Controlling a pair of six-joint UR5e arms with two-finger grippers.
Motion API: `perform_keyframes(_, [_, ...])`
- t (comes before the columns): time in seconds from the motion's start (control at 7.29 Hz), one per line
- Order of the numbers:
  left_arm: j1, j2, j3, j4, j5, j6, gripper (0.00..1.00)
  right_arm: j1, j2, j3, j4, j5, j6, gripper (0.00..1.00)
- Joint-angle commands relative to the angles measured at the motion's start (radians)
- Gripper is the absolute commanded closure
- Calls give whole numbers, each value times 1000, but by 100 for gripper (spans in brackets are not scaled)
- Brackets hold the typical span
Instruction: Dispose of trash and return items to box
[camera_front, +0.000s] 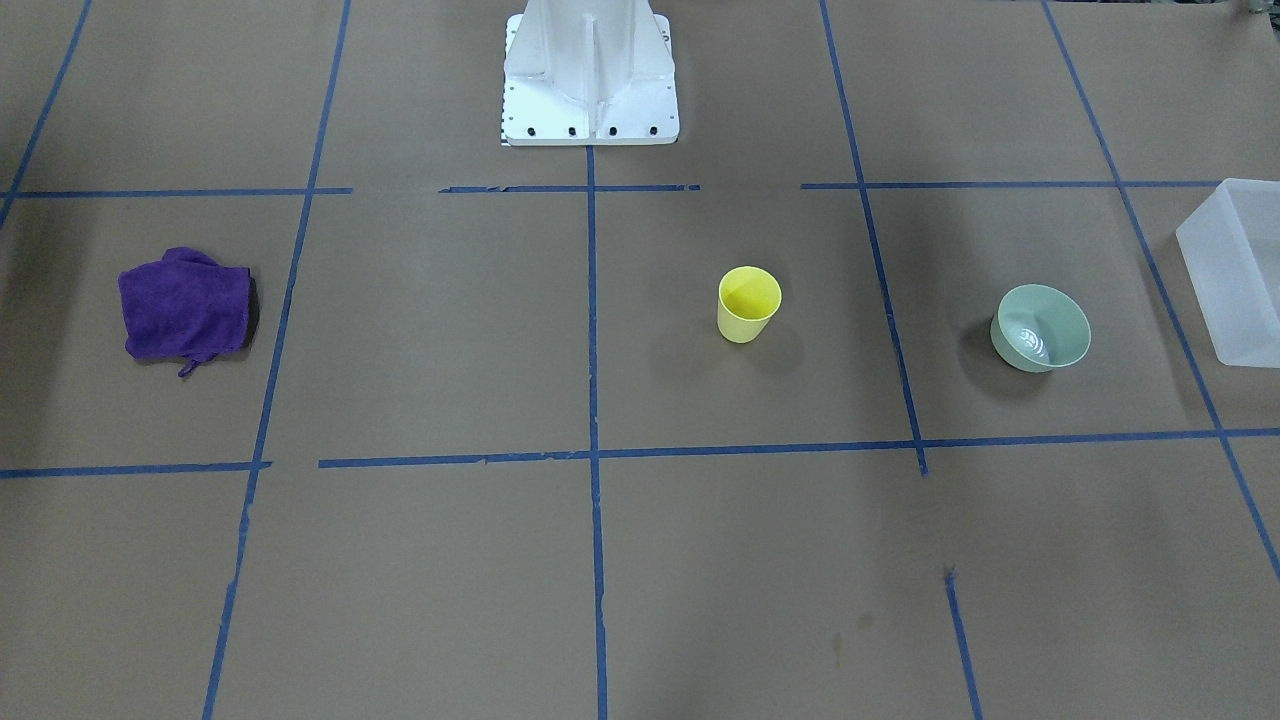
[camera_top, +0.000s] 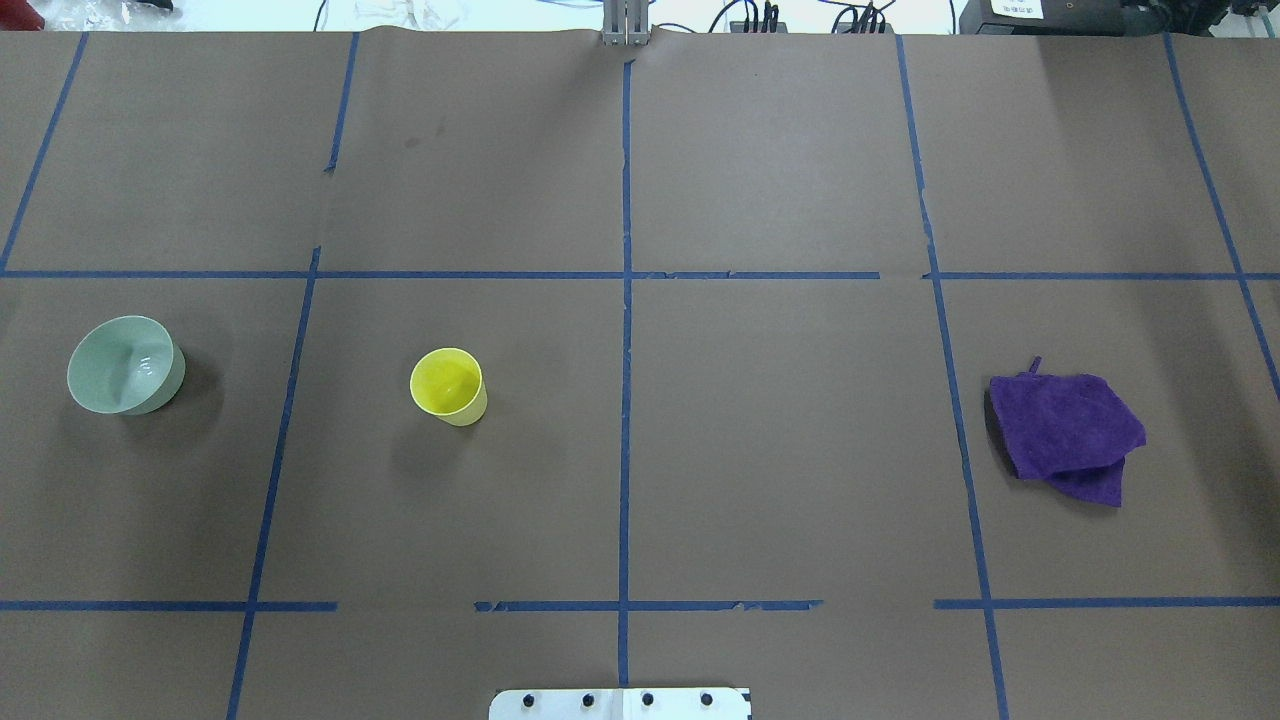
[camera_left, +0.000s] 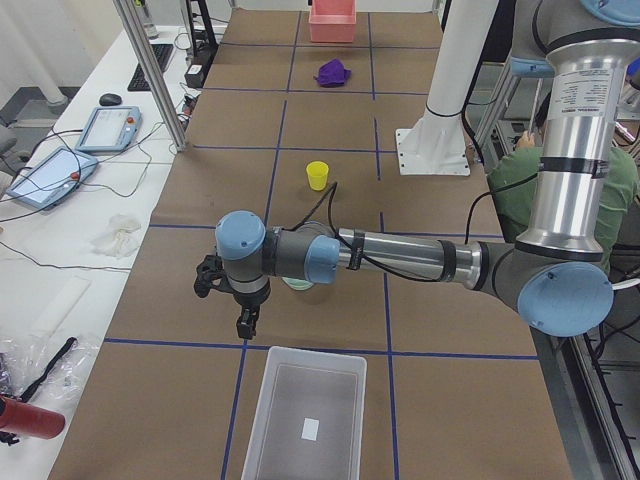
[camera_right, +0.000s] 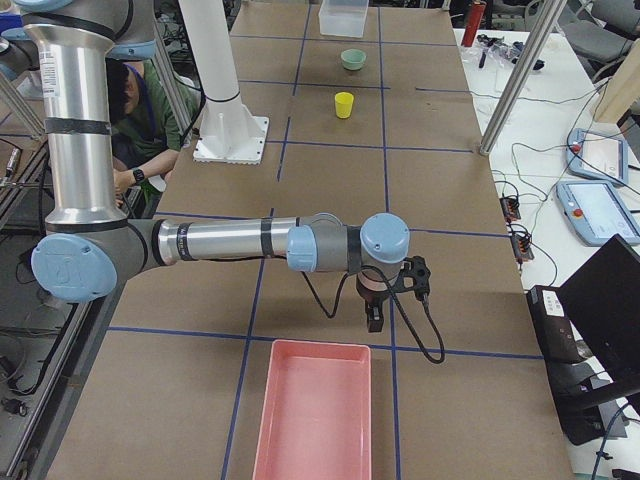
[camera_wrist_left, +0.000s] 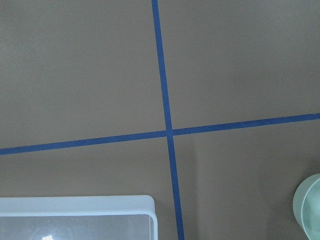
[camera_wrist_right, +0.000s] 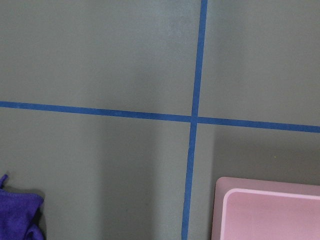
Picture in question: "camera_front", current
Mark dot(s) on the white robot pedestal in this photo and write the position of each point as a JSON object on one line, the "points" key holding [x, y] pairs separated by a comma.
{"points": [[589, 73]]}

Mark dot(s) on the green bowl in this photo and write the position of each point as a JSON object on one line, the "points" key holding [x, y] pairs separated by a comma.
{"points": [[1037, 329]]}

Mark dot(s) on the purple cloth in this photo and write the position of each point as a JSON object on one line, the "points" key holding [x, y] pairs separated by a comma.
{"points": [[185, 306]]}

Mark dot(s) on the yellow plastic cup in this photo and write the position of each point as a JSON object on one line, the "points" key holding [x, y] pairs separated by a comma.
{"points": [[747, 299]]}

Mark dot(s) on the clear plastic bin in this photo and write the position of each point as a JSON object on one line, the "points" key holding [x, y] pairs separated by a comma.
{"points": [[1230, 244]]}

